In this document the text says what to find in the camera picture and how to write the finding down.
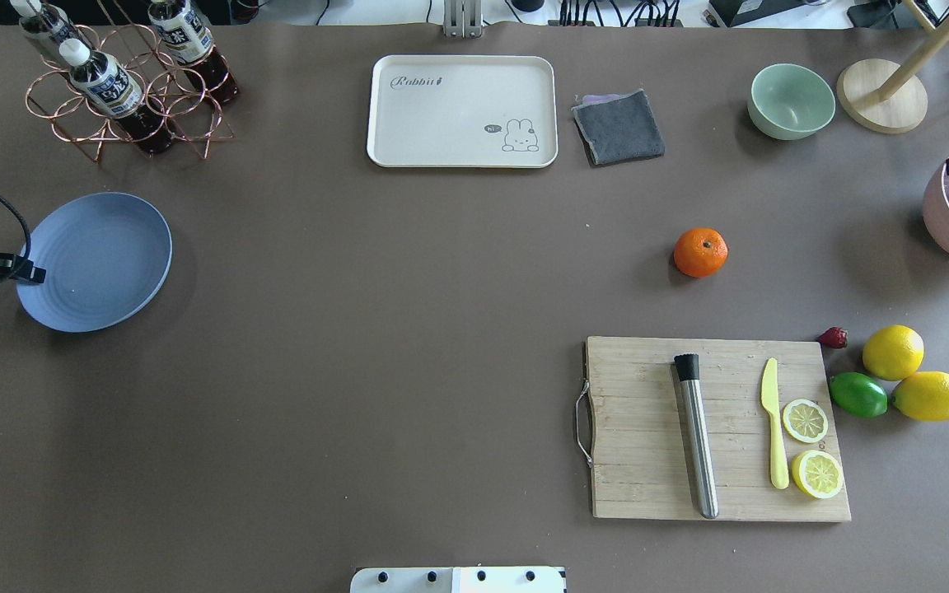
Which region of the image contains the orange fruit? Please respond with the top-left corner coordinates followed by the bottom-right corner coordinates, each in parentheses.
top-left (673, 226), bottom-right (728, 278)

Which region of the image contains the blue plate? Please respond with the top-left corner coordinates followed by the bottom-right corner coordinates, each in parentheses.
top-left (16, 192), bottom-right (173, 333)

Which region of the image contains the wooden stand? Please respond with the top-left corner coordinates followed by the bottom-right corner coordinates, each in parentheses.
top-left (836, 1), bottom-right (949, 134)

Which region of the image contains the green bowl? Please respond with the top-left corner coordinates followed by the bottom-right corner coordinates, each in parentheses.
top-left (746, 63), bottom-right (836, 140)

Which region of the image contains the tea bottle front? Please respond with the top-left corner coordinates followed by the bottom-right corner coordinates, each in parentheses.
top-left (58, 38), bottom-right (173, 154)

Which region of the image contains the tea bottle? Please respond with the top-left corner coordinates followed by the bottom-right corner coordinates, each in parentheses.
top-left (58, 38), bottom-right (173, 154)
top-left (147, 1), bottom-right (240, 105)
top-left (10, 0), bottom-right (91, 64)

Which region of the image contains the yellow lemon upper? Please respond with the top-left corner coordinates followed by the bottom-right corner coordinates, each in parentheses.
top-left (862, 325), bottom-right (925, 381)

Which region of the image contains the yellow lemon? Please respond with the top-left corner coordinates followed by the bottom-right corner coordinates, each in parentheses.
top-left (862, 325), bottom-right (925, 381)
top-left (892, 371), bottom-right (949, 422)

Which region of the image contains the red strawberry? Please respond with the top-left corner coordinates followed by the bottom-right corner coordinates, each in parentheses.
top-left (816, 326), bottom-right (848, 349)

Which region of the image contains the tea bottle left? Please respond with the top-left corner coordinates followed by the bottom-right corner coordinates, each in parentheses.
top-left (10, 0), bottom-right (91, 64)

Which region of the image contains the yellow lemon lower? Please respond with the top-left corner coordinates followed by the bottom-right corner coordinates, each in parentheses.
top-left (892, 371), bottom-right (949, 422)

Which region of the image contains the green lime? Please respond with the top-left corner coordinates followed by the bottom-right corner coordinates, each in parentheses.
top-left (828, 371), bottom-right (889, 419)

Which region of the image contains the tea bottle right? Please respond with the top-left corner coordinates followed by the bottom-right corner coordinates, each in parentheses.
top-left (147, 1), bottom-right (240, 105)

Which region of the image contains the yellow plastic knife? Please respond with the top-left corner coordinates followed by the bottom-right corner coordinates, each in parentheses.
top-left (760, 357), bottom-right (790, 489)

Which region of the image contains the lemon half upper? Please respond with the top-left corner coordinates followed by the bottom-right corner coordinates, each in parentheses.
top-left (781, 399), bottom-right (830, 444)

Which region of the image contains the lemon half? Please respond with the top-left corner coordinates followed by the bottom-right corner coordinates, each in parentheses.
top-left (791, 450), bottom-right (844, 500)
top-left (781, 399), bottom-right (830, 444)

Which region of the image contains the grey folded cloth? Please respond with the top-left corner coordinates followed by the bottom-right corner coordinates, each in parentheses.
top-left (570, 89), bottom-right (666, 166)

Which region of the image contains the lemon half lower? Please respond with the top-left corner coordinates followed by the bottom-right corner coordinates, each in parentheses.
top-left (791, 450), bottom-right (844, 500)

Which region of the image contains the steel muddler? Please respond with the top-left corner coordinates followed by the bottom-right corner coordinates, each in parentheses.
top-left (674, 353), bottom-right (720, 520)

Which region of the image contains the wooden cutting board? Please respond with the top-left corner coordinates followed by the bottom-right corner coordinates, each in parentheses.
top-left (585, 335), bottom-right (851, 523)

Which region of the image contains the cream rabbit tray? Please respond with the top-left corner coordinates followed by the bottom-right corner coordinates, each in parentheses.
top-left (366, 55), bottom-right (559, 168)

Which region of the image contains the copper wire bottle rack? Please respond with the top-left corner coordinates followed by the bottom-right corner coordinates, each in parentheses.
top-left (26, 14), bottom-right (232, 154)

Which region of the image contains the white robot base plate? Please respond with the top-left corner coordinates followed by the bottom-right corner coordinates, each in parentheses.
top-left (349, 566), bottom-right (568, 592)

